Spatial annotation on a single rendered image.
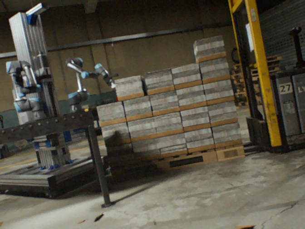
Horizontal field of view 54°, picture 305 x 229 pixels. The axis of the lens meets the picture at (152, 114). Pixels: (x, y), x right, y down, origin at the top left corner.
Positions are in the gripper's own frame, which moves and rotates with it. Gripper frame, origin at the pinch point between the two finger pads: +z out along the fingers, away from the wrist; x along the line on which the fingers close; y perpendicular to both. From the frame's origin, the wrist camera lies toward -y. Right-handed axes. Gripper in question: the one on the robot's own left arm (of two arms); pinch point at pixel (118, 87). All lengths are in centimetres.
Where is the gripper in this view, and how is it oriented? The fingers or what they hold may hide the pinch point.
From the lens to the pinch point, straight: 343.3
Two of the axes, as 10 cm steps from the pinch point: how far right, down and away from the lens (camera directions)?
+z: 6.5, 7.6, 0.0
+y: -7.5, 6.5, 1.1
